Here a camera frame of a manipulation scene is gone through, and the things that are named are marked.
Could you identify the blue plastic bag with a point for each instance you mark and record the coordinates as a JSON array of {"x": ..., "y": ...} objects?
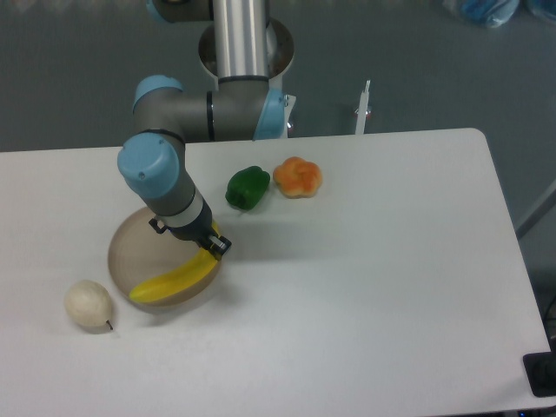
[{"x": 494, "y": 13}]

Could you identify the white metal post right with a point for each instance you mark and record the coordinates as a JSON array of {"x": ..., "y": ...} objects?
[{"x": 363, "y": 109}]

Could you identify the white toy pear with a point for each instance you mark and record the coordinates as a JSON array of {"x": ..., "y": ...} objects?
[{"x": 89, "y": 305}]

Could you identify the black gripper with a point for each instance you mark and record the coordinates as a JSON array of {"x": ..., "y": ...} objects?
[{"x": 199, "y": 230}]

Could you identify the beige round plate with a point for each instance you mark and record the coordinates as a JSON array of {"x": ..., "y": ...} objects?
[{"x": 138, "y": 254}]

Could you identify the green toy bell pepper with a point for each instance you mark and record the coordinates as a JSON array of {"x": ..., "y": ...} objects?
[{"x": 247, "y": 187}]

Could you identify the yellow toy banana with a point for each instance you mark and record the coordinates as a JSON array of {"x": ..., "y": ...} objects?
[{"x": 169, "y": 268}]

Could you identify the orange toy bread roll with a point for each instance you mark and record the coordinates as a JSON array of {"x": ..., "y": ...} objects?
[{"x": 298, "y": 178}]

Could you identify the black device at edge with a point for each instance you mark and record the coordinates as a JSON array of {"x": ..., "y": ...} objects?
[{"x": 540, "y": 372}]

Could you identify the grey table leg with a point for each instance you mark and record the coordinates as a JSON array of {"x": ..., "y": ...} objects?
[{"x": 540, "y": 207}]

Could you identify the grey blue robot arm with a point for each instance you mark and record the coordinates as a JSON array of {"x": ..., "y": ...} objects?
[{"x": 166, "y": 118}]

